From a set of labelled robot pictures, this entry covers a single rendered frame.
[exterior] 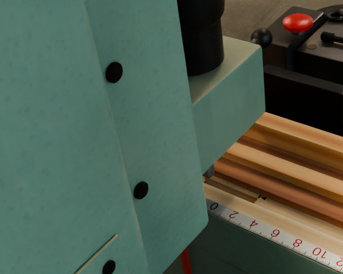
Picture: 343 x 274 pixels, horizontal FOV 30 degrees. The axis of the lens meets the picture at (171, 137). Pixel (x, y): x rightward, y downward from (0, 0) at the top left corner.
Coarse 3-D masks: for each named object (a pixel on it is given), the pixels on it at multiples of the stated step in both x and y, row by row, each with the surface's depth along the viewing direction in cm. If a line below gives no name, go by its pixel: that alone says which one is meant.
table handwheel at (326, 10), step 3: (330, 6) 81; (333, 6) 80; (336, 6) 80; (339, 6) 80; (342, 6) 79; (318, 9) 82; (321, 9) 82; (324, 9) 81; (327, 9) 81; (330, 9) 80; (333, 9) 80; (336, 9) 80; (324, 12) 81; (327, 12) 80; (324, 18) 81; (324, 21) 81
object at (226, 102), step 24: (240, 48) 52; (216, 72) 50; (240, 72) 50; (192, 96) 47; (216, 96) 49; (240, 96) 51; (264, 96) 55; (216, 120) 50; (240, 120) 53; (216, 144) 51
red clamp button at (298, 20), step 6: (288, 18) 64; (294, 18) 63; (300, 18) 63; (306, 18) 63; (312, 18) 64; (288, 24) 63; (294, 24) 63; (300, 24) 63; (306, 24) 63; (312, 24) 63; (294, 30) 63; (300, 30) 63
